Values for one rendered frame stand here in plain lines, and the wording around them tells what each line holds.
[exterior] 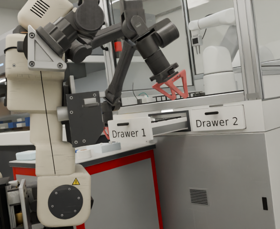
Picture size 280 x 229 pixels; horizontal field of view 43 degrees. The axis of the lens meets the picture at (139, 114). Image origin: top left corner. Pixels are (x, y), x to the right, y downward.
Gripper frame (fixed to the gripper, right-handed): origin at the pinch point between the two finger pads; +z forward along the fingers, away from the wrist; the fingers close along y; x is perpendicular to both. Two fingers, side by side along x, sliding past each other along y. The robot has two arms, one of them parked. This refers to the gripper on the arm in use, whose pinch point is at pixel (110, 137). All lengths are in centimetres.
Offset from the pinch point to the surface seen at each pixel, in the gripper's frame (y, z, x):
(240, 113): -63, -7, -34
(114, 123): -14.9, -8.5, 5.3
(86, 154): -12.0, 4.6, 21.2
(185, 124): -31.6, -3.1, -27.8
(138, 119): -32.1, -9.4, 2.1
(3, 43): 113, -76, 19
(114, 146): -4.3, 4.5, 0.8
